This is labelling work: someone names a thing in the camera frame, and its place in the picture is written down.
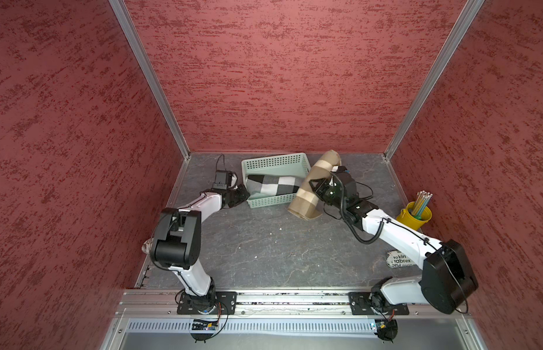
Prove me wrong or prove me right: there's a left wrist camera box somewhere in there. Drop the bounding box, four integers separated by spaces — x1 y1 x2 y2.
213 170 238 190

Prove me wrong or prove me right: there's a light green plastic basket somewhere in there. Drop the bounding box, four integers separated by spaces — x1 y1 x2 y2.
241 153 311 209

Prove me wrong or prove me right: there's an aluminium front rail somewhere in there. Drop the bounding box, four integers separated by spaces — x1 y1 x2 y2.
101 288 486 349

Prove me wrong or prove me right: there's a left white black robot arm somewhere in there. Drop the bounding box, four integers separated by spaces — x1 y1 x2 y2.
145 185 250 314

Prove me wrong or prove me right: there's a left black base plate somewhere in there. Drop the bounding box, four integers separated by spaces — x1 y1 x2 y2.
175 292 238 316

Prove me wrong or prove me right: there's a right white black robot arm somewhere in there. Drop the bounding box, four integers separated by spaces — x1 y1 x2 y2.
309 168 479 314

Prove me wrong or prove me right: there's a yellow pencil cup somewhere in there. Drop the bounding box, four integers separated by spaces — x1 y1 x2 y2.
396 202 433 231

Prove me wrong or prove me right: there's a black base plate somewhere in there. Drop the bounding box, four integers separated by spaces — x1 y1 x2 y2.
347 292 410 318
175 292 238 316

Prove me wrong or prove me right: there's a rolled beige patterned cloth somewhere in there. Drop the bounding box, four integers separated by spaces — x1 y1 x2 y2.
142 239 153 255

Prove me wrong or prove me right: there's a brown beige plaid scarf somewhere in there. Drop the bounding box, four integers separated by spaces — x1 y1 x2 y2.
288 150 342 221

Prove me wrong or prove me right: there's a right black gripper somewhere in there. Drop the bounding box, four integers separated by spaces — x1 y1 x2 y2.
308 177 345 210

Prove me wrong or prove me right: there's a black white checkered scarf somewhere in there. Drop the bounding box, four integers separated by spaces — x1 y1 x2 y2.
245 174 304 196

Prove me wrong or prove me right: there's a bundle of coloured pencils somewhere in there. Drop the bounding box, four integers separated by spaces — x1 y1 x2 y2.
411 190 433 220

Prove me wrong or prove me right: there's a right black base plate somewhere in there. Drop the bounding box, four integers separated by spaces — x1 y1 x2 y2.
347 292 410 318

